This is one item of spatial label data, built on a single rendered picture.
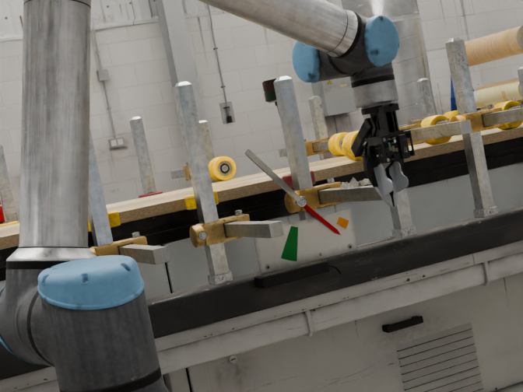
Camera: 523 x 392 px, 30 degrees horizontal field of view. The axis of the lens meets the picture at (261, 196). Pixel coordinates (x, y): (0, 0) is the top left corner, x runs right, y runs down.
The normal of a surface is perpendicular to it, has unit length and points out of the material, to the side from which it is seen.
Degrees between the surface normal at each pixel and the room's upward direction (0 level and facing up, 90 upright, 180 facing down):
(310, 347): 90
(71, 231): 92
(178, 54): 90
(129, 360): 90
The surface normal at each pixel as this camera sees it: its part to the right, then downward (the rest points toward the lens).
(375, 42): 0.63, -0.05
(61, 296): -0.42, 0.05
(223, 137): 0.44, -0.04
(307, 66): -0.85, 0.19
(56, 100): 0.21, -0.07
